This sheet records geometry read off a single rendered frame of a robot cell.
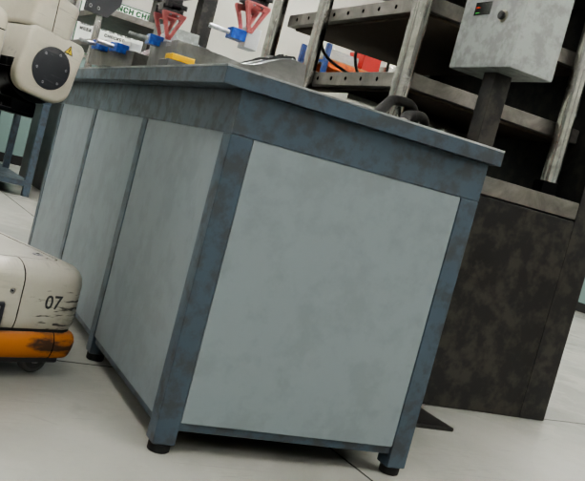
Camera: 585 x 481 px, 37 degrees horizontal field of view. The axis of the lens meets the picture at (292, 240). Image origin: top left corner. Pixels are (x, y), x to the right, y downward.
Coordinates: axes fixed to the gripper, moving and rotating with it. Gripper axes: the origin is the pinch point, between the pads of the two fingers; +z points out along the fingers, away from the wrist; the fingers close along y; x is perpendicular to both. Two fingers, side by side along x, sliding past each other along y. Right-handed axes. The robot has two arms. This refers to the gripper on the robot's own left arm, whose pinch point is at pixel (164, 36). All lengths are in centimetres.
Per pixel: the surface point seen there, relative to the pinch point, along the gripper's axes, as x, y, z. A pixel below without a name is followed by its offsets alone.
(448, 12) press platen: -88, -2, -33
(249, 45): -13.3, -31.7, -0.6
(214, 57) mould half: -9.1, -19.2, 3.6
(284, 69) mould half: -29.7, -19.2, 1.1
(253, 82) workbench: 3, -82, 13
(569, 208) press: -149, -12, 17
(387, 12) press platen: -80, 23, -32
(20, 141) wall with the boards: -67, 716, 68
